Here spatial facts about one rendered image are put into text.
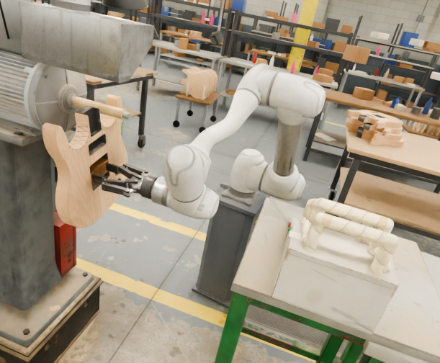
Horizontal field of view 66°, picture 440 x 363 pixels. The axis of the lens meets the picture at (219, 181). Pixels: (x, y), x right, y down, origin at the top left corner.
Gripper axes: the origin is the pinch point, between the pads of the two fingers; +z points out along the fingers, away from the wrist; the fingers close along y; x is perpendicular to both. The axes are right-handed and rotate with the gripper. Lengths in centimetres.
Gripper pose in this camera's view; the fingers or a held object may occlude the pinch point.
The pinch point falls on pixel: (101, 171)
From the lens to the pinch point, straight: 120.6
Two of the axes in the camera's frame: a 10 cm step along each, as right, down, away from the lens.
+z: -9.4, -2.7, 1.9
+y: 3.1, -5.2, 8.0
